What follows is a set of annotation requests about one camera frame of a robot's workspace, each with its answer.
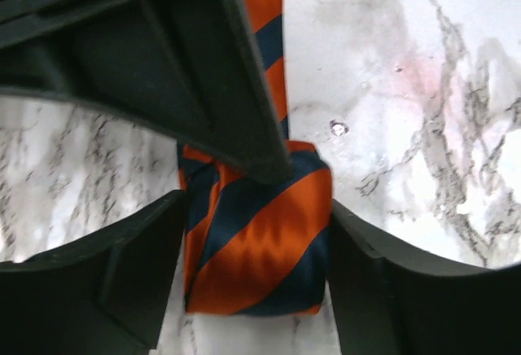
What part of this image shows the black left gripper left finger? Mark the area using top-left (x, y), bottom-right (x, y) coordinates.
top-left (1, 191), bottom-right (187, 354)

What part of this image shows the orange navy striped tie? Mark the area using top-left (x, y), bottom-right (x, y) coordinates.
top-left (177, 0), bottom-right (333, 318)

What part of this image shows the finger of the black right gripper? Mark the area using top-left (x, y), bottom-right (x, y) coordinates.
top-left (1, 0), bottom-right (292, 184)

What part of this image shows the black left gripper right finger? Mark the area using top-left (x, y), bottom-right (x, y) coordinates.
top-left (328, 203), bottom-right (520, 355)

